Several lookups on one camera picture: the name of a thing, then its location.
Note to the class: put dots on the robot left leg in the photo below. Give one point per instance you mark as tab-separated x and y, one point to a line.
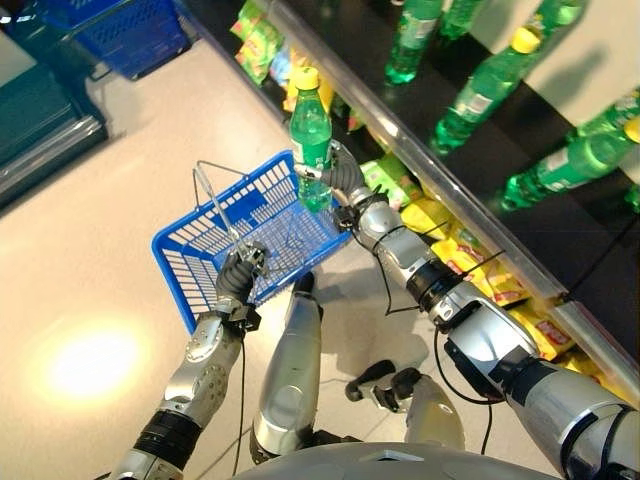
290	370

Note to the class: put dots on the teal counter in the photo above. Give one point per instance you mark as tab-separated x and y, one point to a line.
40	120

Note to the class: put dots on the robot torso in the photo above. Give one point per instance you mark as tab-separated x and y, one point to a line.
390	462

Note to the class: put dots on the green soda bottle yellow cap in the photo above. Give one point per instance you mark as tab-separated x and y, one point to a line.
310	125
480	95
565	170

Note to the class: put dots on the robot leg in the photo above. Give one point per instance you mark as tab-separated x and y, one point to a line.
430	410
290	370

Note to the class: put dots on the robot right leg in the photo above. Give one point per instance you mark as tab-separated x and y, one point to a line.
430	410

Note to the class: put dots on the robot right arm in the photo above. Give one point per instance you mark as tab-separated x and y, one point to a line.
480	335

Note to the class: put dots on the yellow snack bag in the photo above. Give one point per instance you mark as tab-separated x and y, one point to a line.
480	270
425	217
585	367
325	95
542	332

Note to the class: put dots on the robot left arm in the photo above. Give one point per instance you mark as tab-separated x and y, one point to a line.
200	370

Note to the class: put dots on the blue plastic shopping basket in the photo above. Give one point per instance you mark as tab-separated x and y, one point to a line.
135	35
280	235

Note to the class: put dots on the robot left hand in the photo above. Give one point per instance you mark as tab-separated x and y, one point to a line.
235	280

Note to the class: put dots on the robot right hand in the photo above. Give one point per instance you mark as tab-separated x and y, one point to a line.
346	175

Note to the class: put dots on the green snack bag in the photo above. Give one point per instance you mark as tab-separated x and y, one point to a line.
257	40
387	180

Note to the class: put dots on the blue snack bag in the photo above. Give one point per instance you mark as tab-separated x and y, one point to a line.
280	67

